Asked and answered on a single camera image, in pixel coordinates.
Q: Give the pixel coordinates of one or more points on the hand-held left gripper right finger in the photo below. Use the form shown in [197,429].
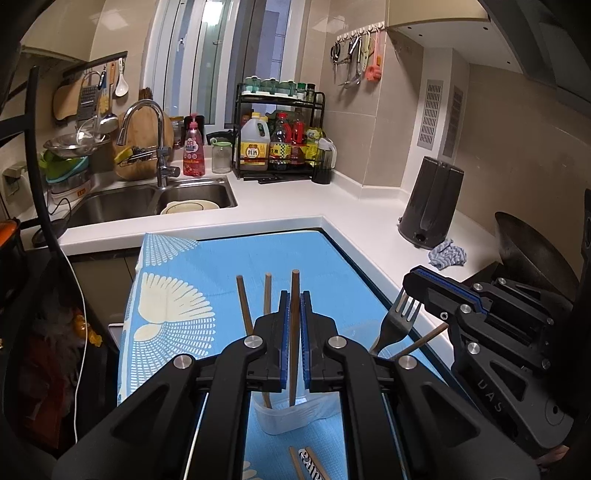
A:
[306,341]

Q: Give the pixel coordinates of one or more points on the red capped sauce bottle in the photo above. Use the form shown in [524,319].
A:
[298,143]

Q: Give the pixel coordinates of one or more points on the wooden cutting board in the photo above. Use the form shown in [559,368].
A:
[138,161]

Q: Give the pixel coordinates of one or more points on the black oil cruet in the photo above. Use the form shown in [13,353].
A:
[324,161]

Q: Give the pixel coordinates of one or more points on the white hanging ladle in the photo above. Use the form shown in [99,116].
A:
[121,85]

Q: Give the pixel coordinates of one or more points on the person's right hand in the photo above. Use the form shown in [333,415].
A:
[554,454]

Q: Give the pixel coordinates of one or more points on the black wok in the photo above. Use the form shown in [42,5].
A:
[531,254]

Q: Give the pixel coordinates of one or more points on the white plate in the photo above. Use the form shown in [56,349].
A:
[189,206]

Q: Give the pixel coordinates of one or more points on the glass jar with green lid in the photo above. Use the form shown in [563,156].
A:
[220,157]

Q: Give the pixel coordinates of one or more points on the clear plastic utensil holder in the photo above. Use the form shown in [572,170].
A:
[318,415]

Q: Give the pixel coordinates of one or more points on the stainless steel sink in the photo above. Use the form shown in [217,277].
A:
[120,203]

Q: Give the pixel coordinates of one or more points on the metal grater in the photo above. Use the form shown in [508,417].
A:
[88,99]

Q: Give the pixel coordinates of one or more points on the red dish soap bottle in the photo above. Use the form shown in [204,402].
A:
[194,152]

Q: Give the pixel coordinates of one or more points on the blue patterned table mat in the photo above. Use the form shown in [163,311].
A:
[207,258]

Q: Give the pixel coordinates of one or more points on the window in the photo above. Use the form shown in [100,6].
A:
[231,55]

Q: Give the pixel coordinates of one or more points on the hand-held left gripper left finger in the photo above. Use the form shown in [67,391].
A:
[285,341]

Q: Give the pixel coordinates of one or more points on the dark grey electric kettle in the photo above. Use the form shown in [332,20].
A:
[431,203]

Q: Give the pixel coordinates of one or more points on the chrome kitchen faucet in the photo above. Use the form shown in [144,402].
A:
[159,138]

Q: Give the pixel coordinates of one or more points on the metal wall vent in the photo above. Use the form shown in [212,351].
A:
[431,113]
[453,122]

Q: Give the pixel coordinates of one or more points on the green bowl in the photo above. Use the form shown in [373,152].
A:
[64,166]

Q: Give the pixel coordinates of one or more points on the grey blue dishcloth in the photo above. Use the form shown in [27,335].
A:
[447,254]

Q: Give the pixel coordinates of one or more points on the pink brush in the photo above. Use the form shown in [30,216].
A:
[375,69]

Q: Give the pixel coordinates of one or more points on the row of spice jars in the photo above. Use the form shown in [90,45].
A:
[277,87]

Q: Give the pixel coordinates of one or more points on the dark soy sauce bottle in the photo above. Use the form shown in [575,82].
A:
[280,145]

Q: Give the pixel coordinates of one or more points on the wall hook rail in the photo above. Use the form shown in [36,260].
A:
[362,30]

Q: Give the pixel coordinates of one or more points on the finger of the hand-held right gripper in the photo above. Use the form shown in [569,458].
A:
[450,277]
[434,295]

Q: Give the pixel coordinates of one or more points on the hanging kitchen utensils on wall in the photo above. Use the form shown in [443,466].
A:
[353,64]

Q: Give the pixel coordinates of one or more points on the metal fork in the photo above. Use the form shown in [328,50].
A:
[392,332]

